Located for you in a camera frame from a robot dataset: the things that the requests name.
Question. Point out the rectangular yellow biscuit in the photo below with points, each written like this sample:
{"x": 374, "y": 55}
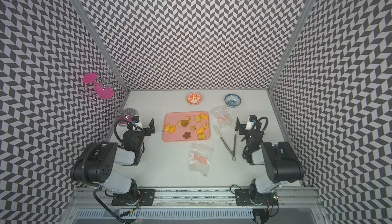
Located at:
{"x": 197, "y": 118}

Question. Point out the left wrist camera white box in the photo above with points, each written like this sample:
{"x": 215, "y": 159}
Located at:
{"x": 136, "y": 122}

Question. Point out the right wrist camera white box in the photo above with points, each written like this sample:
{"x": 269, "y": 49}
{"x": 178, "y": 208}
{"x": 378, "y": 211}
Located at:
{"x": 251, "y": 122}

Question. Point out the square yellow cracker bottom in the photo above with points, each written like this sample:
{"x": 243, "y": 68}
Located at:
{"x": 201, "y": 136}

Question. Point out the clear resealable bag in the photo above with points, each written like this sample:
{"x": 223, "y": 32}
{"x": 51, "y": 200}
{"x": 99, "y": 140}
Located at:
{"x": 200, "y": 157}
{"x": 222, "y": 115}

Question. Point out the aluminium front rail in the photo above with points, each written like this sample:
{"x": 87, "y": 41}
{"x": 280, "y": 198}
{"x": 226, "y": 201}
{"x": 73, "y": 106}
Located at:
{"x": 224, "y": 197}

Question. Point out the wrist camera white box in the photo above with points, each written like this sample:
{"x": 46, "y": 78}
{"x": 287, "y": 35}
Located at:
{"x": 136, "y": 122}
{"x": 251, "y": 122}

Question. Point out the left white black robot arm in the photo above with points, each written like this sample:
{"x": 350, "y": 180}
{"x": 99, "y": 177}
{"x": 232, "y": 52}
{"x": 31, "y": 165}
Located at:
{"x": 94, "y": 167}

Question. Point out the pink plastic tray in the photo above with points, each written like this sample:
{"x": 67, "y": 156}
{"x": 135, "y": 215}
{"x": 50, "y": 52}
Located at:
{"x": 175, "y": 118}

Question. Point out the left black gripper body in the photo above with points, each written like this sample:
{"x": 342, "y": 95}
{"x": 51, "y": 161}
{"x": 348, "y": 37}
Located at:
{"x": 146, "y": 131}

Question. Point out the brown star cookie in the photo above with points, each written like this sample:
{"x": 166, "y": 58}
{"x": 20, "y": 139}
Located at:
{"x": 186, "y": 135}

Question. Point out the yellow duck cookie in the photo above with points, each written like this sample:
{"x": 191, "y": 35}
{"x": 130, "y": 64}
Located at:
{"x": 167, "y": 127}
{"x": 172, "y": 129}

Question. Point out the yellow duck cookie right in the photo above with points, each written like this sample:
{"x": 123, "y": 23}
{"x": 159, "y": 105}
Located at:
{"x": 172, "y": 129}

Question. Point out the round glass dish pink item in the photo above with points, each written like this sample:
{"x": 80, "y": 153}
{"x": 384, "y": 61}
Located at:
{"x": 126, "y": 115}

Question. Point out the yellow duck cookie left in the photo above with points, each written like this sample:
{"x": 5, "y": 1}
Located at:
{"x": 167, "y": 127}

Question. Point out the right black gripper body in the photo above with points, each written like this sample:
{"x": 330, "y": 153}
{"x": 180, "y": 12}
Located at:
{"x": 243, "y": 131}

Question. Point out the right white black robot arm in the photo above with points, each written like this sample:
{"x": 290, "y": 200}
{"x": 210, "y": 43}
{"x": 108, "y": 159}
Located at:
{"x": 281, "y": 163}

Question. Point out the wire rack with pink discs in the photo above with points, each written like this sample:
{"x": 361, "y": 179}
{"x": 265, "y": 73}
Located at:
{"x": 100, "y": 86}

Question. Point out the blue patterned small bowl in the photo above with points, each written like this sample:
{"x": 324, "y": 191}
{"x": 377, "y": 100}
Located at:
{"x": 232, "y": 100}

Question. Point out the brown heart cookie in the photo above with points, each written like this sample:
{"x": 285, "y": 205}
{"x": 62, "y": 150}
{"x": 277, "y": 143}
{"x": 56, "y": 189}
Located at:
{"x": 184, "y": 123}

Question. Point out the orange patterned small bowl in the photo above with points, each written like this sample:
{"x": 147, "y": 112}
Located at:
{"x": 194, "y": 98}

